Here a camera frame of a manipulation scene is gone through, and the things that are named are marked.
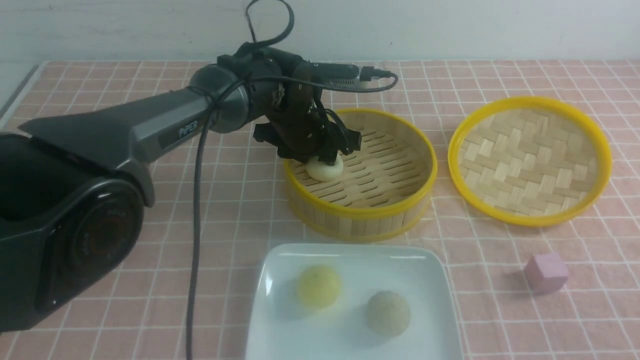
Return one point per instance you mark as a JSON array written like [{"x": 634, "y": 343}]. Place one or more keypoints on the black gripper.
[{"x": 302, "y": 128}]

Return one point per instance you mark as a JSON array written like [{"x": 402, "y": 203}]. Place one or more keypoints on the white steamed bun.
[{"x": 323, "y": 172}]

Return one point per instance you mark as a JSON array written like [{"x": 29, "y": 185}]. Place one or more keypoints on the yellow steamed bun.
[{"x": 318, "y": 287}]

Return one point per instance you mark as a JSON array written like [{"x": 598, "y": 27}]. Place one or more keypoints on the greyish steamed bun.
[{"x": 388, "y": 314}]

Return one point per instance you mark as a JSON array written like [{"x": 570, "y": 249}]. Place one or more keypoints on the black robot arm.
[{"x": 74, "y": 187}]

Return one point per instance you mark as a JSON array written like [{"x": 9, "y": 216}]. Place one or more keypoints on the white square plate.
[{"x": 280, "y": 328}]

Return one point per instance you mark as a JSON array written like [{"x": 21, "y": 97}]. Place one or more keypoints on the yellow rimmed bamboo steamer basket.
[{"x": 384, "y": 190}]

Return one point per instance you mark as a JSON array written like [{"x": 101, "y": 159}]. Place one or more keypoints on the yellow rimmed bamboo steamer lid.
[{"x": 531, "y": 161}]

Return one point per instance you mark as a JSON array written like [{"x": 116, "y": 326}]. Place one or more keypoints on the pink checked tablecloth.
[{"x": 138, "y": 311}]

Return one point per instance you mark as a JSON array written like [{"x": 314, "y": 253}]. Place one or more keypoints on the pink cube block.
[{"x": 546, "y": 273}]

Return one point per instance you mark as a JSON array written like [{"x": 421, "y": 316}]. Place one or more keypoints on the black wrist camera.
[{"x": 346, "y": 76}]

